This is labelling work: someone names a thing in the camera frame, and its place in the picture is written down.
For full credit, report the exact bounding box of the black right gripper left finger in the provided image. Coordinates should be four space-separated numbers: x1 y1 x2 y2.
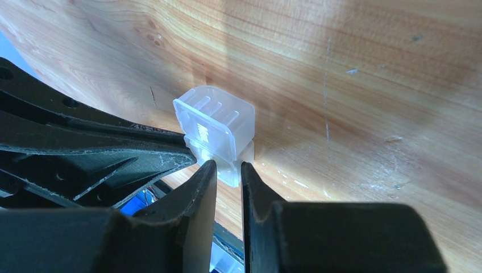
1 160 217 272

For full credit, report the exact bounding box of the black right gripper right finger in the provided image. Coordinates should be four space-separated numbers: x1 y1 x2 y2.
241 163 448 272

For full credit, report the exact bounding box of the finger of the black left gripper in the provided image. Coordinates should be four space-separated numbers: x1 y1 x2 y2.
1 58 196 209

